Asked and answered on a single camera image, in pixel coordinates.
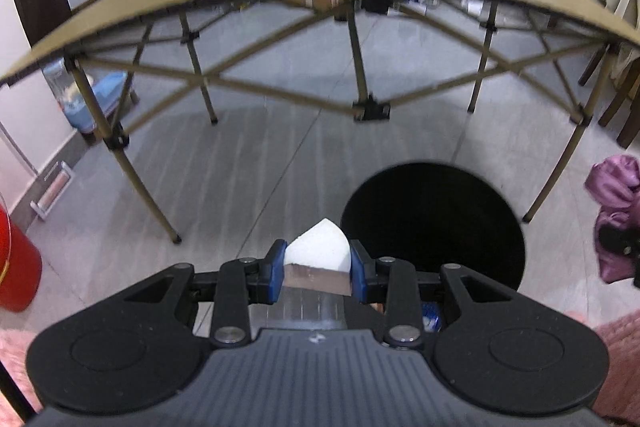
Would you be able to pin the pink satin cloth bag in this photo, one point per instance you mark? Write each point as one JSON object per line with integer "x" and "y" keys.
{"x": 614, "y": 185}

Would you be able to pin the dark wooden chair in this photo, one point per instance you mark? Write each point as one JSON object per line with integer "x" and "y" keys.
{"x": 602, "y": 63}

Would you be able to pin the blue tissue pack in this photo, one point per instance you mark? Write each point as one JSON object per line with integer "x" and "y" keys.
{"x": 432, "y": 319}

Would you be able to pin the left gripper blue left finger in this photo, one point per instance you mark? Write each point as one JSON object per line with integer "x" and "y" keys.
{"x": 271, "y": 274}

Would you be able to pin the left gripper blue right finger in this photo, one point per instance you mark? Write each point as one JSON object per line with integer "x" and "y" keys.
{"x": 363, "y": 275}

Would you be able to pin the white triangular foam wedge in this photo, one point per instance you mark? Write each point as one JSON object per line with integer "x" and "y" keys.
{"x": 319, "y": 260}

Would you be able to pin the red plastic bucket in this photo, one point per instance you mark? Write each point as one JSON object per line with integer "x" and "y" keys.
{"x": 21, "y": 267}

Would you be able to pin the black round trash bin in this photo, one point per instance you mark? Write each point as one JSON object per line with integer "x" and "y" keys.
{"x": 431, "y": 214}

